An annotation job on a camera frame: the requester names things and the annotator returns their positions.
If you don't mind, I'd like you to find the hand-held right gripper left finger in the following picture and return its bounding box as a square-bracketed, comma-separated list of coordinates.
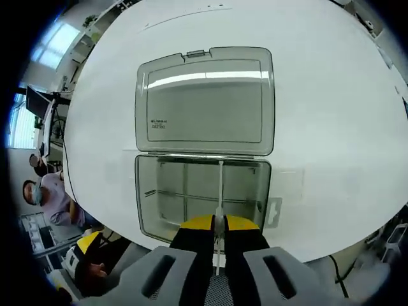
[117, 214, 214, 306]

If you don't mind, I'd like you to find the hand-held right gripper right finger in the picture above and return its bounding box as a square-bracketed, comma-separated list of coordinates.
[222, 214, 323, 306]

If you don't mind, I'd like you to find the long clear plastic divider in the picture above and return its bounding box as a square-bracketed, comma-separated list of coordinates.
[145, 188, 266, 202]

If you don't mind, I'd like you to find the grey transparent guide fixture box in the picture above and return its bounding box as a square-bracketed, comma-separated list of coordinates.
[133, 47, 284, 240]

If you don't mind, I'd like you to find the person's left hand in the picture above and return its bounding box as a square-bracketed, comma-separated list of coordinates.
[75, 259, 111, 298]

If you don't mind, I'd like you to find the grey mesh office chair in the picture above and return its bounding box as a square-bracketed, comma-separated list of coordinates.
[105, 237, 238, 306]

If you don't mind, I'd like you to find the storage shelf with bins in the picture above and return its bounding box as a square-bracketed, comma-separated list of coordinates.
[18, 212, 55, 258]

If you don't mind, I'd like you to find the black monitor stand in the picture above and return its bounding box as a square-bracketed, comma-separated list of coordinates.
[47, 90, 71, 142]

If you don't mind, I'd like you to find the black monitor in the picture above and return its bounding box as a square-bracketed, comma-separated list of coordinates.
[25, 85, 54, 119]

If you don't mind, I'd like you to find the window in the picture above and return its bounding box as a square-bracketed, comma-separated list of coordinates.
[31, 22, 79, 69]

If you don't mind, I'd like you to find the black floor cable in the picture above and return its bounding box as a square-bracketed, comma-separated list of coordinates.
[327, 254, 360, 299]

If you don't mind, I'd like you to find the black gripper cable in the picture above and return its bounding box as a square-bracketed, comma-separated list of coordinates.
[61, 136, 80, 202]

